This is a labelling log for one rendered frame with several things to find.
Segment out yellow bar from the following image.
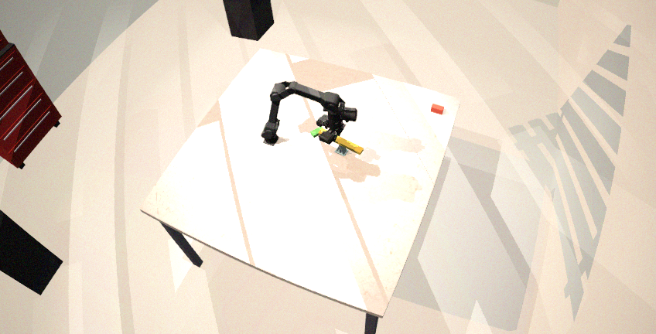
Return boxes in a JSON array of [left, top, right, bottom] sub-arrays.
[[318, 128, 364, 155]]

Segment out small red block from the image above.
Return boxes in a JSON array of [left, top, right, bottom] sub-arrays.
[[430, 104, 444, 114]]

